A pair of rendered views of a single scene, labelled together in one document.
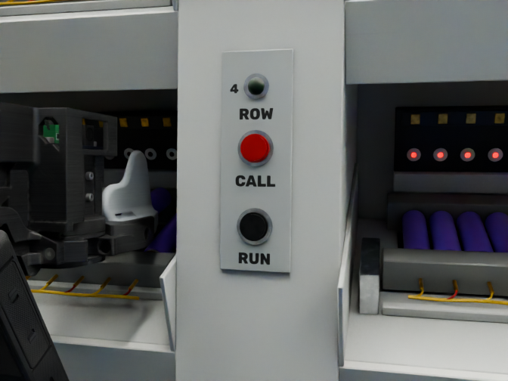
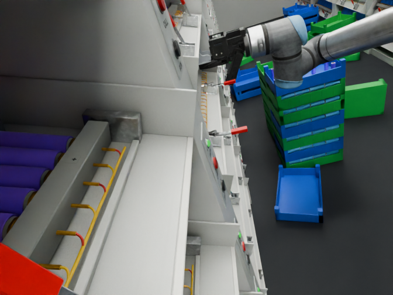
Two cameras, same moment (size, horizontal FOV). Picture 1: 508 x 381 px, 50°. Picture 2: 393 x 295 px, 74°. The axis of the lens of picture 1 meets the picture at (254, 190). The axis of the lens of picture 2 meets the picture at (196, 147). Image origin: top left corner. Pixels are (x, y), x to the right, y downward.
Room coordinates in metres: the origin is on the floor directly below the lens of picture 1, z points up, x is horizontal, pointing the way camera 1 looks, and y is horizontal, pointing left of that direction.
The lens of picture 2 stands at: (0.47, 0.95, 1.06)
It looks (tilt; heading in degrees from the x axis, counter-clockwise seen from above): 34 degrees down; 271
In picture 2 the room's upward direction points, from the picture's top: 21 degrees counter-clockwise
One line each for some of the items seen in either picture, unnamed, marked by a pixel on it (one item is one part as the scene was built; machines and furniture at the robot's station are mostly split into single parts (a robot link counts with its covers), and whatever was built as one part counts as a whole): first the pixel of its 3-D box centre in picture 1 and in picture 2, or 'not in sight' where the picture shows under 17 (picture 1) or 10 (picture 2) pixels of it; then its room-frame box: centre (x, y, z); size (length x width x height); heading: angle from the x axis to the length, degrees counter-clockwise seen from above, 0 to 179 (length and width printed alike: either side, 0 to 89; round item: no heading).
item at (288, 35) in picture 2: not in sight; (283, 35); (0.11, 0.17, 0.81); 0.12 x 0.09 x 0.10; 166
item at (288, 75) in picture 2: not in sight; (289, 67); (0.09, 0.15, 0.70); 0.12 x 0.09 x 0.12; 22
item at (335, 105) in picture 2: not in sight; (303, 101); (-0.10, -0.14, 0.36); 0.30 x 0.20 x 0.08; 171
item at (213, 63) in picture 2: not in sight; (211, 62); (0.34, 0.13, 0.80); 0.09 x 0.05 x 0.02; 171
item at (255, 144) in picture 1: (255, 148); not in sight; (0.30, 0.00, 0.85); 0.02 x 0.01 x 0.02; 77
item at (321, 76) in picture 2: not in sight; (301, 71); (-0.10, -0.14, 0.52); 0.30 x 0.20 x 0.08; 171
